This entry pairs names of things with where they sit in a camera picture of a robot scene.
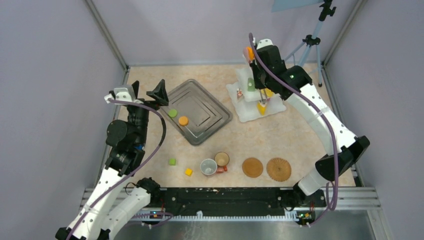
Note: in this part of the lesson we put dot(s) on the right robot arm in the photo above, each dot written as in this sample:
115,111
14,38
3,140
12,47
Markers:
295,86

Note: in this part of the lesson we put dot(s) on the brown cup with red handle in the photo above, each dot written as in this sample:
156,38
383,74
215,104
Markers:
222,160

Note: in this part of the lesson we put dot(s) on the green macaron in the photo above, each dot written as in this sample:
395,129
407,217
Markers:
172,113

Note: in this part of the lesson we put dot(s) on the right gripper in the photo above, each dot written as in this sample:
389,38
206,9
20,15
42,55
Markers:
257,84

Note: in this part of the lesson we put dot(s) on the yellow cube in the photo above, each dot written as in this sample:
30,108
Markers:
188,172

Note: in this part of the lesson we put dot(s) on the yellow cheese cake wedge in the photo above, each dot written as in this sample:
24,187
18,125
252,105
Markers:
262,107

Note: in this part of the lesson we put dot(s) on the silver metal tray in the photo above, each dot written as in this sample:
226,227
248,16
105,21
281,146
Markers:
206,113

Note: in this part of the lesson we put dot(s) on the orange flower cookie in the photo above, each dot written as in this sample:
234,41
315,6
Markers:
249,54

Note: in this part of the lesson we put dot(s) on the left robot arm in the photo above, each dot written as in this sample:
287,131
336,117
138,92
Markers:
98,219

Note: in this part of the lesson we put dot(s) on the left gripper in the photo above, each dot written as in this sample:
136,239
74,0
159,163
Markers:
159,93

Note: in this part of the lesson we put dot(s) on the white three-tier serving stand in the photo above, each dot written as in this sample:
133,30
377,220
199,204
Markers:
246,108

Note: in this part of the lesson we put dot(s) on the light blue tripod stand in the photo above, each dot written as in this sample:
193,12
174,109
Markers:
311,40

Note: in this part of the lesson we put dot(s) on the orange bear cookie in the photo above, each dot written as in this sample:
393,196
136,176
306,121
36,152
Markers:
267,92

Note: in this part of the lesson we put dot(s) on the green cake cube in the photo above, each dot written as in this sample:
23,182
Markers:
251,85

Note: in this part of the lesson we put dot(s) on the ribbed brown round coaster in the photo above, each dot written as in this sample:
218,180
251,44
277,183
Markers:
278,169

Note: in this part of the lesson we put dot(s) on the grey-white cup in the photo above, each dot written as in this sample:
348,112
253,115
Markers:
208,167

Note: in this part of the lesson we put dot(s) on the orange round macaron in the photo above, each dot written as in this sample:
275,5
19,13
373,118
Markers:
183,121

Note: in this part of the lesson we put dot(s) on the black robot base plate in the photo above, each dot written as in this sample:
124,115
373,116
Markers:
235,201

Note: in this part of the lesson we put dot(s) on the smooth brown round coaster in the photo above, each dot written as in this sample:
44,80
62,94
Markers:
252,167

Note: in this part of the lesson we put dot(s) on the white strawberry cake slice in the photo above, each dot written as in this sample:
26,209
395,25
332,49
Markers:
239,94

